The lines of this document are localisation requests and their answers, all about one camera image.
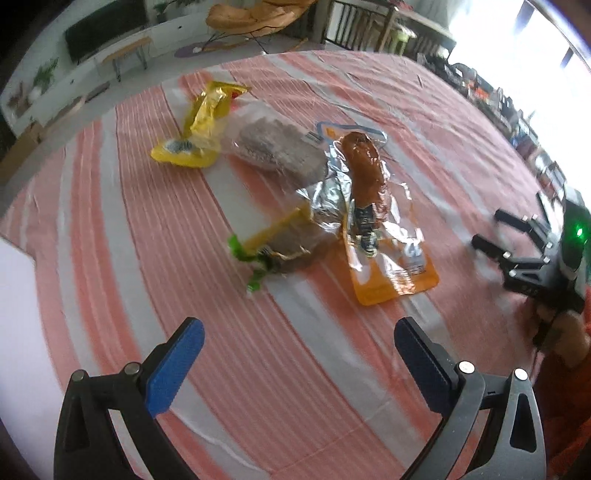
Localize green leafy plant left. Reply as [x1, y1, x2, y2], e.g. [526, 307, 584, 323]
[33, 57, 59, 93]

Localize person's right hand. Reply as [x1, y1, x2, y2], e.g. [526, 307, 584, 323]
[536, 305, 590, 368]

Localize small green-yellow dark packet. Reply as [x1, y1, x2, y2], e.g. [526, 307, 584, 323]
[228, 202, 344, 293]

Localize orange lounge chair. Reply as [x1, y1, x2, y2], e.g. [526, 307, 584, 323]
[205, 0, 315, 38]

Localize orange sausage snack pouch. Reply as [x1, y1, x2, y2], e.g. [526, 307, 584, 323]
[304, 122, 439, 306]

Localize red striped tablecloth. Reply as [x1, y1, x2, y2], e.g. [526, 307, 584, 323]
[1, 52, 537, 479]

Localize clear bag brown cakes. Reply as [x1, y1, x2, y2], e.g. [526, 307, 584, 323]
[222, 101, 328, 188]

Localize dark wooden chair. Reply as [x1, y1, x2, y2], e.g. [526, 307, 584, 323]
[322, 1, 400, 53]

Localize white cardboard storage box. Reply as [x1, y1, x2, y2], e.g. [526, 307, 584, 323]
[1, 240, 63, 479]

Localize black flat television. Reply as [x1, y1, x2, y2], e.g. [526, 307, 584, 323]
[64, 0, 148, 64]

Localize small wooden bench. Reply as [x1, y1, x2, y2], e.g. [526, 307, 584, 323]
[101, 36, 152, 82]

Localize white tv cabinet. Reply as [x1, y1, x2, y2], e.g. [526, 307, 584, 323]
[1, 1, 212, 136]

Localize brown cardboard box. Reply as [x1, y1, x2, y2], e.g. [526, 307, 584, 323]
[0, 121, 43, 186]

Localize yellow crinkled snack bag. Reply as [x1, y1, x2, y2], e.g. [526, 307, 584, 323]
[150, 81, 250, 169]

